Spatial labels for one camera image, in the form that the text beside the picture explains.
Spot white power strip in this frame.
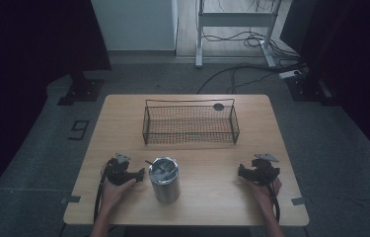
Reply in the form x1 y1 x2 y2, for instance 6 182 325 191
278 68 307 80

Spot dark curtain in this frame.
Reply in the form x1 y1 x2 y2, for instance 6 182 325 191
279 0 370 166
0 0 112 211

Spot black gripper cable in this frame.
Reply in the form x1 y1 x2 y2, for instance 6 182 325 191
93 159 112 225
265 183 281 222

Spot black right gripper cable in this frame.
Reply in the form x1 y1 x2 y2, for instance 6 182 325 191
265 183 281 222

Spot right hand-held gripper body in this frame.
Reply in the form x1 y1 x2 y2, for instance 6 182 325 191
251 152 281 186

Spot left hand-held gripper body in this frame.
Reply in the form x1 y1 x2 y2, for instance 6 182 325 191
106 152 136 187

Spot black floor cables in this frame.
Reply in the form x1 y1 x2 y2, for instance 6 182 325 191
195 30 309 95

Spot person's left hand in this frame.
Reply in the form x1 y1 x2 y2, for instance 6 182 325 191
101 178 138 212

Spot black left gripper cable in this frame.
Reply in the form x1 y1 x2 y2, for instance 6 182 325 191
93 159 112 225

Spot white metal desk frame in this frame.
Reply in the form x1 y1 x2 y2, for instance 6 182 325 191
194 0 283 69

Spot black stand base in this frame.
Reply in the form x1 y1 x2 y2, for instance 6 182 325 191
284 73 339 107
56 71 106 107

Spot black wire mesh basket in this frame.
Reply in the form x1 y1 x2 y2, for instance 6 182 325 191
141 98 241 146

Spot person's right hand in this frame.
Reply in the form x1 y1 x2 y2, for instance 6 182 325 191
247 178 283 213

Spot dark-handled utensil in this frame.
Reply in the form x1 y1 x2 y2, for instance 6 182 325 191
144 159 167 174

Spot stainless steel tumbler cup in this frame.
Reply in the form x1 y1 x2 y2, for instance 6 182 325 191
148 156 182 204

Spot white cabinet panel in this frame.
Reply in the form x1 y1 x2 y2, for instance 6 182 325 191
90 0 179 52

